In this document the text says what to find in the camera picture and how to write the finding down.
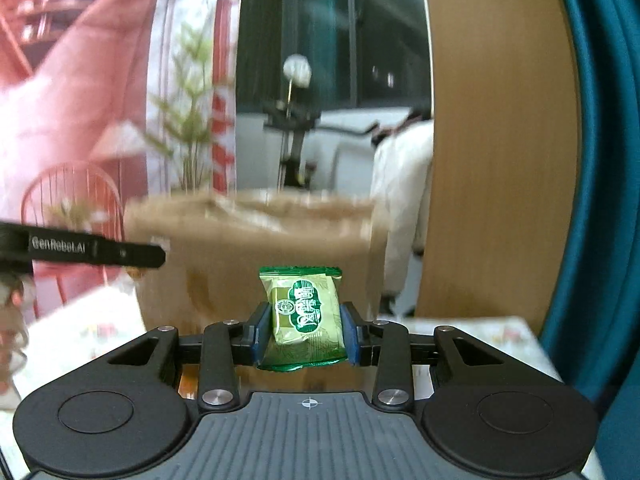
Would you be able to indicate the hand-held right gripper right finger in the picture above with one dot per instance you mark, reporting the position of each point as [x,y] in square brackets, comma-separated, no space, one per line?
[350,335]

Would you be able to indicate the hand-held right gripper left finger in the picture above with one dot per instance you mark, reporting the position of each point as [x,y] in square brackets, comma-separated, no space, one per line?
[262,335]

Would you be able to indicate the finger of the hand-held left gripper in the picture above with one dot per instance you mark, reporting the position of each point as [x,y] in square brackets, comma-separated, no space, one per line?
[132,255]

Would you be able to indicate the small green snack packet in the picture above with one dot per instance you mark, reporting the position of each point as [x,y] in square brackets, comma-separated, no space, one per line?
[305,310]

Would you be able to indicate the cardboard box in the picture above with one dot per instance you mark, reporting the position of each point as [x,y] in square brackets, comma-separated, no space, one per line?
[200,260]

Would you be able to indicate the person's left hand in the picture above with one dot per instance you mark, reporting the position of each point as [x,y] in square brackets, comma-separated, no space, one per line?
[11,292]

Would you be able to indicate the checked floral tablecloth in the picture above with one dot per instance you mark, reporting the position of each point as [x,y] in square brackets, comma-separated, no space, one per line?
[475,327]

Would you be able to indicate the white hanging garment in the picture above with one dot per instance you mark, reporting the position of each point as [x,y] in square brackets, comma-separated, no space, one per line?
[400,185]

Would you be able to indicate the printed plant curtain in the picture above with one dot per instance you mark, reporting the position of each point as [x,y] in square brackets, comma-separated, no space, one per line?
[75,85]

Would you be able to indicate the white furniture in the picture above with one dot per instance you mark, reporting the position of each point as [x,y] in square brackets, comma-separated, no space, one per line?
[345,165]

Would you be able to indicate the black metal stand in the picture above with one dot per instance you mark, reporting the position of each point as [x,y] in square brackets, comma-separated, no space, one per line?
[291,135]

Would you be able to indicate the white flower ornament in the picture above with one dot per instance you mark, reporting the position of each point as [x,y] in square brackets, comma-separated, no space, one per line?
[297,70]

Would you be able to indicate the brown wooden board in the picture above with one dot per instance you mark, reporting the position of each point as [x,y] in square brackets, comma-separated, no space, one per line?
[500,135]

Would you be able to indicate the dark window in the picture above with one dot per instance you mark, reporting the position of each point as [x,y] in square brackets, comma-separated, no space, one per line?
[325,20]

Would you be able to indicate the teal curtain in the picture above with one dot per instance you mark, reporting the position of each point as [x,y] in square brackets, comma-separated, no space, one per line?
[610,160]

